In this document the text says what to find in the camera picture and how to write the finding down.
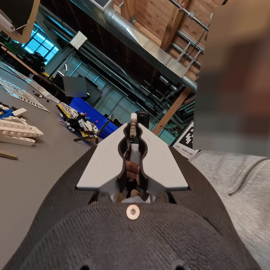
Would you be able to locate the open instruction booklet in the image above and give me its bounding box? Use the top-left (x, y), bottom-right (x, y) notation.
top-left (0, 77), bottom-right (50, 112)

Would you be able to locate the pile of small lego pieces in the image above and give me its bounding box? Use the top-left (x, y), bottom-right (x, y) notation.
top-left (0, 101), bottom-right (28, 119)

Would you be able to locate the white ribbed ceiling panel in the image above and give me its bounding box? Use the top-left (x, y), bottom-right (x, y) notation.
top-left (70, 31), bottom-right (88, 50)

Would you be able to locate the large blue plastic bin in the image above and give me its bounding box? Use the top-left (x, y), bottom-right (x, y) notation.
top-left (69, 97), bottom-right (119, 140)

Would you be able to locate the grey zip hoodie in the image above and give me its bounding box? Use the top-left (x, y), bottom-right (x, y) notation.
top-left (188, 150), bottom-right (270, 270)

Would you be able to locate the fiducial marker sign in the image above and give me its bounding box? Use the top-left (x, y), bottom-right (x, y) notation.
top-left (173, 121), bottom-right (202, 159)

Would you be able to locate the black equipment stack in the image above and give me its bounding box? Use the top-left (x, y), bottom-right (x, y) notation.
top-left (23, 52), bottom-right (48, 73)

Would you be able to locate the dark computer monitor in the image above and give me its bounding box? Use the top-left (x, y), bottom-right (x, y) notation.
top-left (84, 78), bottom-right (104, 104)

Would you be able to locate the white vent grille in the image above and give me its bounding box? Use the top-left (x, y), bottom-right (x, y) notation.
top-left (90, 0), bottom-right (113, 10)

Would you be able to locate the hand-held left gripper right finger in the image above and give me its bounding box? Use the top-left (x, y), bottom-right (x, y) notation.
top-left (137, 123), bottom-right (189, 202)

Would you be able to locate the white lego wing panel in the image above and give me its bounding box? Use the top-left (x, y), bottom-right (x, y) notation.
top-left (0, 135), bottom-right (36, 147)
top-left (0, 119), bottom-right (44, 137)

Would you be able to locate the tan flat stick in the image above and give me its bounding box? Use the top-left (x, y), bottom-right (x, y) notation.
top-left (0, 150), bottom-right (18, 160)

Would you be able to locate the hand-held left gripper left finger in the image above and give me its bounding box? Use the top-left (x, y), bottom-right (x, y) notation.
top-left (76, 123), bottom-right (129, 203)

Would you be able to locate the lego helicopter model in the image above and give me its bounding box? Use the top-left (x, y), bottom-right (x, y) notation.
top-left (60, 112), bottom-right (111, 145)

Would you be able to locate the yellow edged printed booklet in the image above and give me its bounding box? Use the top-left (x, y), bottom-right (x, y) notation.
top-left (56, 102), bottom-right (80, 123)

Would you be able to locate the person's right hand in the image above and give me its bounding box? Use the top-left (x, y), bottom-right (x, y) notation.
top-left (126, 161), bottom-right (140, 180)

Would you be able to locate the white paper sheet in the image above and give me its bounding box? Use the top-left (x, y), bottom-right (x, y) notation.
top-left (32, 81), bottom-right (61, 101)

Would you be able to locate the silver air duct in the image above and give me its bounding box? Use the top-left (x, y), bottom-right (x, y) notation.
top-left (103, 6), bottom-right (198, 94)

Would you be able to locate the white lego beam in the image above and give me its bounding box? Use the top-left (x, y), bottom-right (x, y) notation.
top-left (130, 113), bottom-right (138, 138)

